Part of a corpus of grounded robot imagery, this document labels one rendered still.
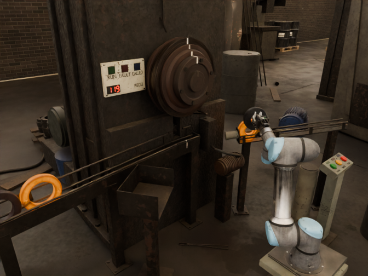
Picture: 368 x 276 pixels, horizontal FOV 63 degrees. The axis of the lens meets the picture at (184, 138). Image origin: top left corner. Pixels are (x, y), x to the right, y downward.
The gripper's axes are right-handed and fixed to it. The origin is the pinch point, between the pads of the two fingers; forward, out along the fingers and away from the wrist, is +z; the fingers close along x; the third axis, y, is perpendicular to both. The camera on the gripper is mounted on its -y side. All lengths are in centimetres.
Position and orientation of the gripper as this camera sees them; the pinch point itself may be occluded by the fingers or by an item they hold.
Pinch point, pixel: (255, 115)
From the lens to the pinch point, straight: 205.7
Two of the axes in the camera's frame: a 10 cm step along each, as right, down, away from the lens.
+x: -9.9, 0.3, -1.0
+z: -1.0, -6.2, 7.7
